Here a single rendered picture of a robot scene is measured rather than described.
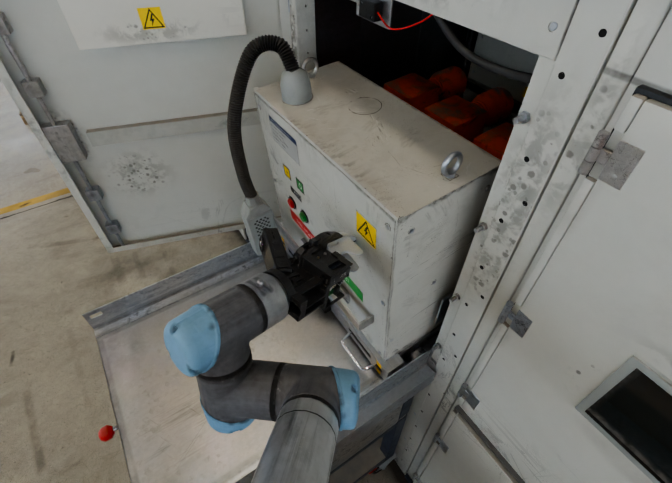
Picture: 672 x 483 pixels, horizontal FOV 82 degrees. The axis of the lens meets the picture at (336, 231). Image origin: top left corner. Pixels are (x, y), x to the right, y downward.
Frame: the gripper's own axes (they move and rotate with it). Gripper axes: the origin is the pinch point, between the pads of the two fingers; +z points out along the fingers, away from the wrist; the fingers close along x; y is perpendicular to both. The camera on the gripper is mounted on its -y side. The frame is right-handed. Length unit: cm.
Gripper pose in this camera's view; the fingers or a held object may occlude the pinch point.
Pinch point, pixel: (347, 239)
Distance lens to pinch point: 71.7
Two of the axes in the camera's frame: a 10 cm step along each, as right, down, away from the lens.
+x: 1.7, -8.2, -5.5
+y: 7.5, 4.7, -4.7
